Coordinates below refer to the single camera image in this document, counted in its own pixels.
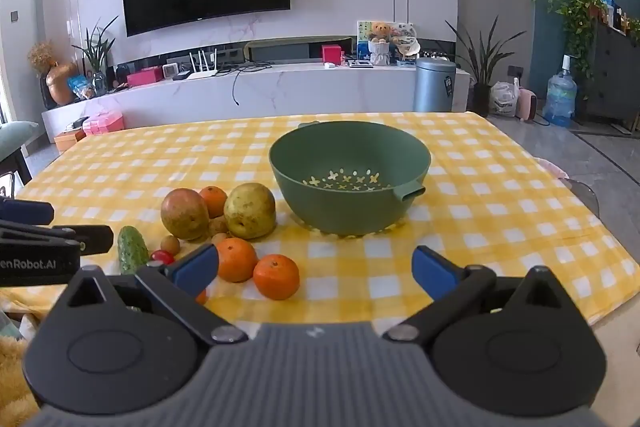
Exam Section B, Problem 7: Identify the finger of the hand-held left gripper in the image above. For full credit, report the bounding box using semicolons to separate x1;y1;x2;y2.
0;222;113;256
0;198;55;225

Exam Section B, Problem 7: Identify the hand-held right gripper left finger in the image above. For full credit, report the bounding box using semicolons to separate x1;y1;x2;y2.
65;244;249;345

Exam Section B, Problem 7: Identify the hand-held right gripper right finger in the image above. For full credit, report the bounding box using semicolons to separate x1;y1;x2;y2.
382;246;576;343

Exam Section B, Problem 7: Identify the short green cucumber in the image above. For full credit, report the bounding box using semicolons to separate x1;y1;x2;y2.
117;226;151;275

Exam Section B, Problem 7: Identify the reddish yellow pear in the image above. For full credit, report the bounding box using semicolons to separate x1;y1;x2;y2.
161;188;210;241

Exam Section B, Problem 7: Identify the yellow green pear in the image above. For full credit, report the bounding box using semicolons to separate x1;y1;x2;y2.
223;183;277;240

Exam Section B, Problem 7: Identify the green colander bowl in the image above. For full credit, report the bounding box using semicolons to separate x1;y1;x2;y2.
269;121;432;238

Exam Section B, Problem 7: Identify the green chair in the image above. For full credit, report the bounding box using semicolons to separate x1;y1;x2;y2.
0;121;48;188

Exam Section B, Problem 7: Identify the orange cardboard box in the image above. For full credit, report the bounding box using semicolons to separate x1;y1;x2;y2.
53;129;87;152

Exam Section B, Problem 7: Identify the yellow checked tablecloth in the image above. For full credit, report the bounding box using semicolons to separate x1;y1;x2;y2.
12;111;640;328

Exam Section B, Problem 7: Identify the yellow fuzzy cloth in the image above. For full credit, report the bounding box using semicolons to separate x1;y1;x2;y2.
0;312;41;427

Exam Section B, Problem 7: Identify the pink storage box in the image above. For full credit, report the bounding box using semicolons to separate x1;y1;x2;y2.
82;111;125;135

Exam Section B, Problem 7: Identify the brown vase with dried flowers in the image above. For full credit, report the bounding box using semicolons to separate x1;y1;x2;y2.
27;42;80;106

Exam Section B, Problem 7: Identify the blue snack bag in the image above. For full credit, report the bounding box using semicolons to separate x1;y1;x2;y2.
67;75;96;100

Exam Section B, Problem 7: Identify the magenta flat box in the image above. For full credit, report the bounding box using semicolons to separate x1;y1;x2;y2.
126;67;165;88

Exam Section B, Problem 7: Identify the green leafy plant in vase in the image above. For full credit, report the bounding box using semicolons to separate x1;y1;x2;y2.
72;16;119;96

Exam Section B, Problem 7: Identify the tall plant in black pot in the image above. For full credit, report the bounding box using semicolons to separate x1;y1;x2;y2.
445;16;528;118

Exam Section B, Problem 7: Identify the grey blue trash can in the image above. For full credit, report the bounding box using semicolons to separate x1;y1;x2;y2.
413;58;457;114

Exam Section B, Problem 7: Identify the white plastic bag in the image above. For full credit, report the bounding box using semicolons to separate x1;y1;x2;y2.
489;79;520;116

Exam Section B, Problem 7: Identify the small pink heater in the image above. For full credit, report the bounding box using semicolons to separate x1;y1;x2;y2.
516;88;537;120

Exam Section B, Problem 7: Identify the white router with antennas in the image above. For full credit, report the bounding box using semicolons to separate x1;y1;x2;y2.
186;48;221;81

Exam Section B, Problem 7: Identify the white marble tv console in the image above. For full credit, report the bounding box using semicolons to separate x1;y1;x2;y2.
41;57;471;142

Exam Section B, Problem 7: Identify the blue water jug with pump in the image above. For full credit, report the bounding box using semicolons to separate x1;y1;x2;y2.
542;54;578;128

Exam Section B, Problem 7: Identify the white decorative fan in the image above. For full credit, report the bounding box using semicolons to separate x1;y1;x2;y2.
397;23;421;58

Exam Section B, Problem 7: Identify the green edged grey panel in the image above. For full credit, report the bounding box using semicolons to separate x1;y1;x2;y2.
244;36;353;62

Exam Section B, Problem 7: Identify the teddy bear in white basket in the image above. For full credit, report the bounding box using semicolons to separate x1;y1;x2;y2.
369;23;392;66

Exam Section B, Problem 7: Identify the colourful picture board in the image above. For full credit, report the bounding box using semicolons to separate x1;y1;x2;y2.
357;21;416;58

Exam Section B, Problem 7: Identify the dark grey cabinet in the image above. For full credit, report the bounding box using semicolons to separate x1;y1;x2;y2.
582;23;640;125

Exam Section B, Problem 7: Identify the trailing pothos plant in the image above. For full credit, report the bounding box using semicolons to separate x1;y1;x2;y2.
547;0;608;98

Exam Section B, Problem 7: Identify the black hanging cable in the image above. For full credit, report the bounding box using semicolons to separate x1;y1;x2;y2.
231;64;273;108

